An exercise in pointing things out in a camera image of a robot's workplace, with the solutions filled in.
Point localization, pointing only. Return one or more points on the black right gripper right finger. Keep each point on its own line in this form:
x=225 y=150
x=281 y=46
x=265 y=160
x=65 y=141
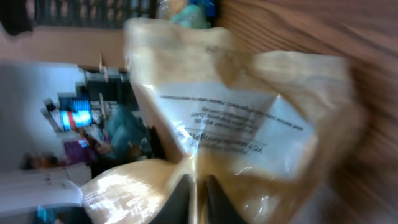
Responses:
x=218 y=208

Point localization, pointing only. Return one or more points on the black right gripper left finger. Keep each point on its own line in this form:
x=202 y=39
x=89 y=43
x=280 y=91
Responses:
x=176 y=208

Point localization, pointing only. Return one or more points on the beige paper bag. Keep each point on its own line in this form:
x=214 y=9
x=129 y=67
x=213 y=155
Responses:
x=270 y=127

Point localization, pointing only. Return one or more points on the blue Oreo cookie pack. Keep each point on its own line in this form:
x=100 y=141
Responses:
x=209 y=6

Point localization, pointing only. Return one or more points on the teal snack packet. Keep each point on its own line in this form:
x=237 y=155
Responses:
x=191 y=16

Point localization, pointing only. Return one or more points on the dark grey plastic basket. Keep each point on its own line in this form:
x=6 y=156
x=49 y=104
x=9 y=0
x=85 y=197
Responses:
x=102 y=14

